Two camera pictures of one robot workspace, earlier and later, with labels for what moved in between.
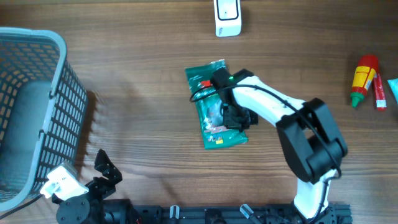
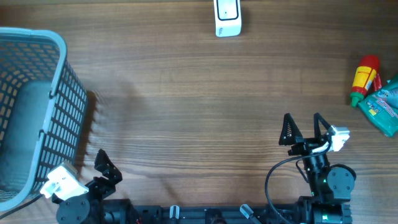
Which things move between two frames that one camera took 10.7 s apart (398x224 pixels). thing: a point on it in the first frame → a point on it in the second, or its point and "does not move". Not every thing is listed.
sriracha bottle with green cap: (368, 67) does not move
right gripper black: (229, 122) → (304, 144)
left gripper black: (108, 169) does not move
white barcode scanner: (227, 18) does not move
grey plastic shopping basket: (43, 106) does not move
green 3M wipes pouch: (216, 134) → (381, 108)
